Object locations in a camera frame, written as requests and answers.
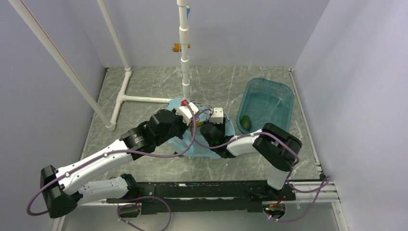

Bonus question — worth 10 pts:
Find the light blue plastic bag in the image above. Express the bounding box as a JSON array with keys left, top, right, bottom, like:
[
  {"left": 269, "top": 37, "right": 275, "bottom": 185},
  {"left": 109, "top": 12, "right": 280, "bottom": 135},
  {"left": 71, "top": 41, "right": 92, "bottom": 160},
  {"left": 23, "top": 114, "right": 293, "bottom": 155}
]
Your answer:
[{"left": 167, "top": 98, "right": 236, "bottom": 158}]

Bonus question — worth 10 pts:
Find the dark green fake avocado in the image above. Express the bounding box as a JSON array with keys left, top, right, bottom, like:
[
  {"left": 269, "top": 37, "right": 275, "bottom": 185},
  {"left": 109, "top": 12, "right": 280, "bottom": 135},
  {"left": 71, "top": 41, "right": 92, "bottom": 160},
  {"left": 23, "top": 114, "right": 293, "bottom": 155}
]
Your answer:
[{"left": 240, "top": 115, "right": 252, "bottom": 131}]

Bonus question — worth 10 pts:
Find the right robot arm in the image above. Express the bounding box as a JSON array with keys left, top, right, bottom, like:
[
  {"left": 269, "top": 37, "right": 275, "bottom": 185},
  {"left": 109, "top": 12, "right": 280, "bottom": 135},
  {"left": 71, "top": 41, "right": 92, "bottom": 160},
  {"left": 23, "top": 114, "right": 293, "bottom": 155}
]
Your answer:
[{"left": 200, "top": 122, "right": 303, "bottom": 200}]

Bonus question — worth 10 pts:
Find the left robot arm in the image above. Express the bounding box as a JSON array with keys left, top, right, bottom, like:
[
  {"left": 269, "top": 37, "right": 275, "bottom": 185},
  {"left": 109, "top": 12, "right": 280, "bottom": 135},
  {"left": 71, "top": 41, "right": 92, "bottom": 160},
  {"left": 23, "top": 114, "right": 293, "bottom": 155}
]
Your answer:
[{"left": 40, "top": 106, "right": 198, "bottom": 218}]

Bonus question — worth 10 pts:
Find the teal plastic bin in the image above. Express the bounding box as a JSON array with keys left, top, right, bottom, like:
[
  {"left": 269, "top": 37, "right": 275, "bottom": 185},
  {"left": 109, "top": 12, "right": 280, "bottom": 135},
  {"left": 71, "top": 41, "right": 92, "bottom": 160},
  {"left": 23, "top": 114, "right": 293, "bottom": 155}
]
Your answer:
[{"left": 236, "top": 77, "right": 294, "bottom": 134}]

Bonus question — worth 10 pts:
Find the orange knob on pipe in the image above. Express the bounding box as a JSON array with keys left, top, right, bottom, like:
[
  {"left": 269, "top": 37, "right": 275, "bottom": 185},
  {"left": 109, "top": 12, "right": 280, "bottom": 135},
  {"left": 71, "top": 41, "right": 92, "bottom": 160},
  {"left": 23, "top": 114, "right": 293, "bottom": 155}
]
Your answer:
[{"left": 172, "top": 43, "right": 182, "bottom": 52}]

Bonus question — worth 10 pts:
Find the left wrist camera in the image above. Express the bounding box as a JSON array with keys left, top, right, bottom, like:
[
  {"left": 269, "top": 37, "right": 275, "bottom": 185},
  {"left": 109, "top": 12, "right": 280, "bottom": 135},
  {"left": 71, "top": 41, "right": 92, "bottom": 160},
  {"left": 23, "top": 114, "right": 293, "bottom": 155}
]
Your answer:
[{"left": 176, "top": 103, "right": 199, "bottom": 125}]

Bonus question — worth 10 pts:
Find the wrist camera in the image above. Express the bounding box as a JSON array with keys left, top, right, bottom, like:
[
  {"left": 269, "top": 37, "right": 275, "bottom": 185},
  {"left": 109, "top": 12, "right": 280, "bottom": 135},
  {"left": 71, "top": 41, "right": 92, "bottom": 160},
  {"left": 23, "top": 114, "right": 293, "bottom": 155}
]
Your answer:
[
  {"left": 209, "top": 107, "right": 224, "bottom": 124},
  {"left": 176, "top": 103, "right": 199, "bottom": 125}
]

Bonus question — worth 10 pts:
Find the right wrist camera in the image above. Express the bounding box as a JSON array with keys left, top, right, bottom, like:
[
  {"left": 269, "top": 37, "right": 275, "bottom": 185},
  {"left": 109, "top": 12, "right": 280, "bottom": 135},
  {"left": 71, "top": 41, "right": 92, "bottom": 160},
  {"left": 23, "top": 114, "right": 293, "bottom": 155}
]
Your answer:
[{"left": 209, "top": 107, "right": 224, "bottom": 124}]

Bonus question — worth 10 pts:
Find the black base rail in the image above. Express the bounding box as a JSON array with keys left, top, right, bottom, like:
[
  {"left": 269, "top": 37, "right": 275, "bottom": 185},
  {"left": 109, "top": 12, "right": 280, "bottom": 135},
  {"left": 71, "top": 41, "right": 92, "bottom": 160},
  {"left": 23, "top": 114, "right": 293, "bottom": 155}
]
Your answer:
[{"left": 106, "top": 180, "right": 296, "bottom": 215}]

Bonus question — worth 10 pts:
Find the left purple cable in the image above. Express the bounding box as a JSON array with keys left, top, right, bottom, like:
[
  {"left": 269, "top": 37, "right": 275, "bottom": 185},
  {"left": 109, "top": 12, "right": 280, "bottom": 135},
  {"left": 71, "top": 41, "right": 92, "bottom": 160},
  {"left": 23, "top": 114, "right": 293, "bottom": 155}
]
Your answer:
[{"left": 26, "top": 103, "right": 200, "bottom": 231}]

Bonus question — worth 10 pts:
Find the white PVC pipe frame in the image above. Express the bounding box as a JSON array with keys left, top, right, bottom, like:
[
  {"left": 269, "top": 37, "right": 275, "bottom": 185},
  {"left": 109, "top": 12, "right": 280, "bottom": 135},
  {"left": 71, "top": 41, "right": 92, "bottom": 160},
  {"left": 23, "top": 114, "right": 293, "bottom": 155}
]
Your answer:
[{"left": 9, "top": 0, "right": 191, "bottom": 131}]

